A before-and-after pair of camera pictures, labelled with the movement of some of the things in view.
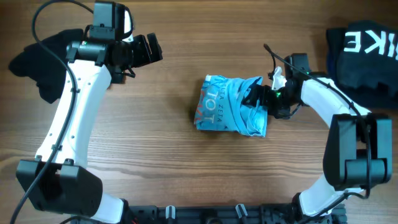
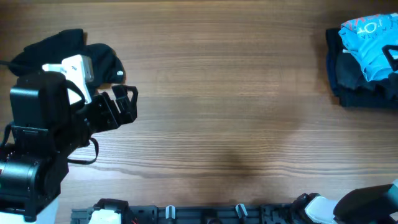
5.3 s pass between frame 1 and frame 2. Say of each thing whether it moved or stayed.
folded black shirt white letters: stayed
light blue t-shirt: moved
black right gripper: moved
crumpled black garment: stayed
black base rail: stayed
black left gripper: moved
